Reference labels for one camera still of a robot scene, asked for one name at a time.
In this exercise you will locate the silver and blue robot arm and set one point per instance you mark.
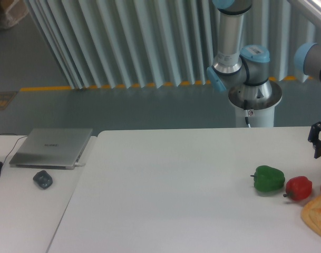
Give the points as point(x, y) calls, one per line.
point(244, 71)

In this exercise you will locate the golden bread loaf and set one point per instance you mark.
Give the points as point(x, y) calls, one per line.
point(311, 215)

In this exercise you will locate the green bell pepper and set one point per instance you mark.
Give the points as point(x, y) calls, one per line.
point(268, 179)

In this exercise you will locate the silver closed laptop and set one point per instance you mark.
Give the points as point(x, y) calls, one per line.
point(53, 148)

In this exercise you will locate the red bell pepper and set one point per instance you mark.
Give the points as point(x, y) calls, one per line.
point(298, 188)

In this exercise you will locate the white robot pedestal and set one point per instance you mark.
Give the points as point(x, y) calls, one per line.
point(255, 105)

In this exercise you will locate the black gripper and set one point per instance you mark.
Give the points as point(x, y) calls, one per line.
point(313, 138)

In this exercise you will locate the white folding partition screen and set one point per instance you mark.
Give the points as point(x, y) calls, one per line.
point(152, 43)

